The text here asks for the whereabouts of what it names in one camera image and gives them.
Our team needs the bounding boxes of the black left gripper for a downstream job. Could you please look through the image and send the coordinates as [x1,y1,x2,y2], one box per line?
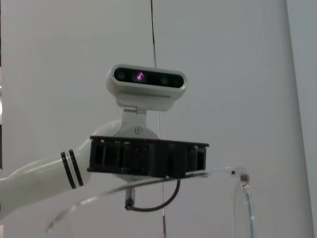
[87,135,210,178]

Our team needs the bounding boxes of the clear white glasses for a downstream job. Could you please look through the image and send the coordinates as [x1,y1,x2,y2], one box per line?
[45,166,256,238]

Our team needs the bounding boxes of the silver left camera mount bracket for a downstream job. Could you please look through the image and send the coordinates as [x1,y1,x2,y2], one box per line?
[113,107,160,138]

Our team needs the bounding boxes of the left arm cable with plug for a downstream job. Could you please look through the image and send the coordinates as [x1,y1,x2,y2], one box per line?
[123,177,182,213]

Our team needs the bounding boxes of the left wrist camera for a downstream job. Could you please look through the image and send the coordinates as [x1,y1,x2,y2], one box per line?
[106,63,188,113]

